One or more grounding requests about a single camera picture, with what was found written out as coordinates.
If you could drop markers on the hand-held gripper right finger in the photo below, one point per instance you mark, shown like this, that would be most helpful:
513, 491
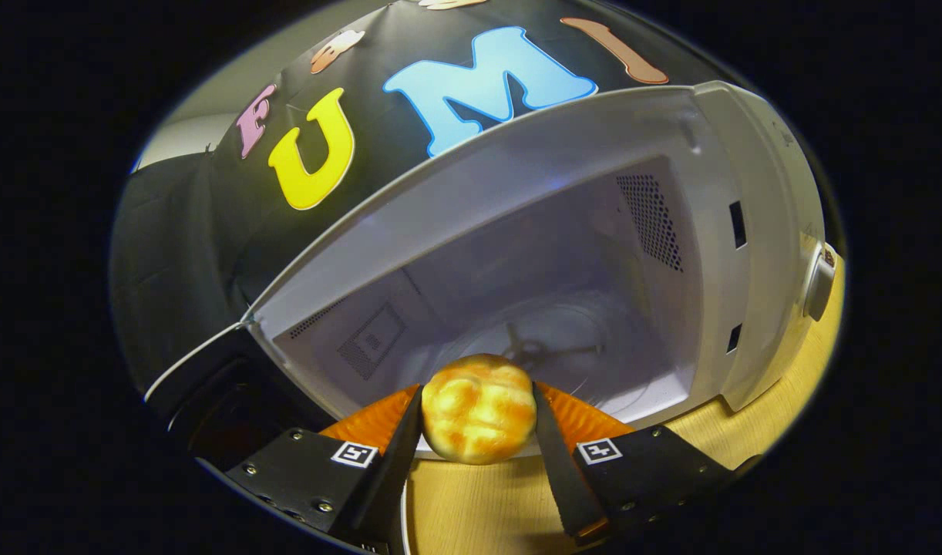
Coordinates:
556, 462

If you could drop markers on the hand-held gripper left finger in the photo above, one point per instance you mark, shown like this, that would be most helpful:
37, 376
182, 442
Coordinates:
398, 470

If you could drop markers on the golden bread roll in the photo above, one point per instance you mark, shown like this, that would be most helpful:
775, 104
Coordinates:
479, 408

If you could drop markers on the white microwave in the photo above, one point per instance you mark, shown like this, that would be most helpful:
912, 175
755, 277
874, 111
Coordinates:
517, 231

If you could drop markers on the black backdrop cloth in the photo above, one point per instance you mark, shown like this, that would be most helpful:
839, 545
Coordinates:
186, 231

